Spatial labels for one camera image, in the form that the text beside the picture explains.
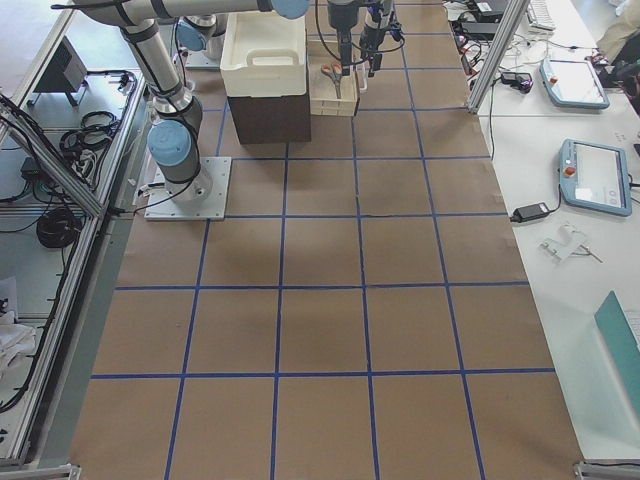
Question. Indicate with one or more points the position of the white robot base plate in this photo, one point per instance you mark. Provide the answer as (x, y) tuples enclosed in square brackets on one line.
[(205, 198)]

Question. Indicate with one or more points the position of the black power adapter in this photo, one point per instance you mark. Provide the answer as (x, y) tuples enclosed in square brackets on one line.
[(528, 213)]

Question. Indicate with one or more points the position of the blue teach pendant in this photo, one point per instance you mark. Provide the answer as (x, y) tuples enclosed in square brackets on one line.
[(595, 177), (573, 84)]

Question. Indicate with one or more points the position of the light wooden drawer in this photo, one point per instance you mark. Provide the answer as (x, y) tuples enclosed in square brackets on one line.
[(324, 100)]

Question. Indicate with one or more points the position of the white plastic tray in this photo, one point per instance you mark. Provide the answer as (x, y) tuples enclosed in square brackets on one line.
[(264, 56)]

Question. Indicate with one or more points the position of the teal laptop lid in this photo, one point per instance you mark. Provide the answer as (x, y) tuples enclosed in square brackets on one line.
[(622, 344)]

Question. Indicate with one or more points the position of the blue teach pendant far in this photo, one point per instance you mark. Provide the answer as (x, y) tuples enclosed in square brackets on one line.
[(573, 84)]

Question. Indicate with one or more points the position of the grey orange scissors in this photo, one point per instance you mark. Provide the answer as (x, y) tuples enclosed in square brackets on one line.
[(333, 72)]

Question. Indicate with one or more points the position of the blue teach pendant near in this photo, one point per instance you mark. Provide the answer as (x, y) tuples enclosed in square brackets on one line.
[(595, 177)]

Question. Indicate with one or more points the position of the dark brown wooden cabinet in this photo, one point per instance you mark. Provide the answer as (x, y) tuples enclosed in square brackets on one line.
[(266, 120)]

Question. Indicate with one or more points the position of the white crumpled cloth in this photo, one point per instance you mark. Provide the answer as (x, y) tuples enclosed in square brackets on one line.
[(17, 341)]

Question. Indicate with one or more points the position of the aluminium frame post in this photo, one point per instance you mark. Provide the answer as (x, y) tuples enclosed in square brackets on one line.
[(505, 32)]

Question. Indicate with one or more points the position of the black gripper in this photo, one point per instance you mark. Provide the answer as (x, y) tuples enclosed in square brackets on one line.
[(372, 37), (343, 31)]

